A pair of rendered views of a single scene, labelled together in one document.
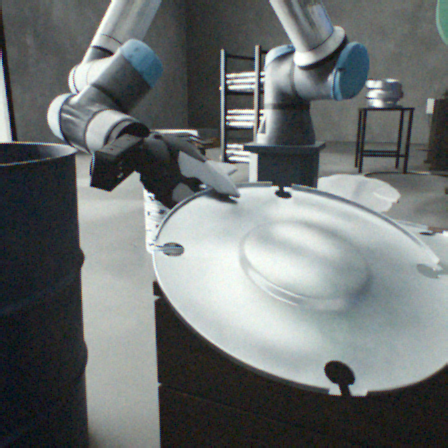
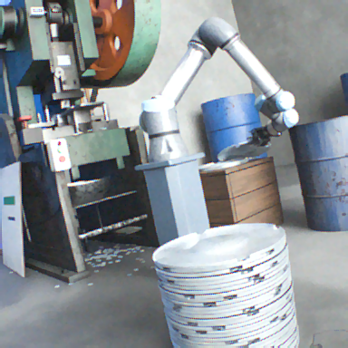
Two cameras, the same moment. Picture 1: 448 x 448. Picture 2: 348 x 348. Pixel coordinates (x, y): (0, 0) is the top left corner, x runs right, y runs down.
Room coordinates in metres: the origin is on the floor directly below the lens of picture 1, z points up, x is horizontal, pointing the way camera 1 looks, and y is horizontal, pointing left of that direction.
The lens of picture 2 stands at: (2.39, 0.47, 0.48)
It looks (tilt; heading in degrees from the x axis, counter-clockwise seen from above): 3 degrees down; 206
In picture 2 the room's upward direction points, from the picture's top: 12 degrees counter-clockwise
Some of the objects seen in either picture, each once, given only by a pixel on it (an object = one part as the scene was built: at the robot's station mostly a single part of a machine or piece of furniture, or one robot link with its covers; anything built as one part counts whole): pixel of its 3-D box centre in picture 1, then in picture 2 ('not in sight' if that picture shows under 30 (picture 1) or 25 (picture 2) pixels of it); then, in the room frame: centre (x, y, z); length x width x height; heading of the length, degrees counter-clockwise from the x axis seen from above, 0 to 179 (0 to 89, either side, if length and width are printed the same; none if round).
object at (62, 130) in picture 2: not in sight; (70, 134); (0.76, -0.89, 0.68); 0.45 x 0.30 x 0.06; 157
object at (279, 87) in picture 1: (290, 75); (159, 114); (1.11, -0.16, 0.62); 0.13 x 0.12 x 0.14; 37
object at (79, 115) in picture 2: not in sight; (82, 120); (0.83, -0.73, 0.72); 0.25 x 0.14 x 0.14; 67
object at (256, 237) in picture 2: not in sight; (218, 244); (1.63, 0.17, 0.26); 0.29 x 0.29 x 0.01
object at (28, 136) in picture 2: not in sight; (33, 148); (1.14, -0.80, 0.62); 0.10 x 0.06 x 0.20; 157
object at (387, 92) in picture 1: (382, 125); not in sight; (3.84, -1.39, 0.40); 0.45 x 0.40 x 0.79; 169
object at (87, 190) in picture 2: not in sight; (82, 191); (0.76, -0.89, 0.36); 0.34 x 0.34 x 0.10
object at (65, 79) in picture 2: not in sight; (61, 67); (0.78, -0.85, 1.04); 0.17 x 0.15 x 0.30; 67
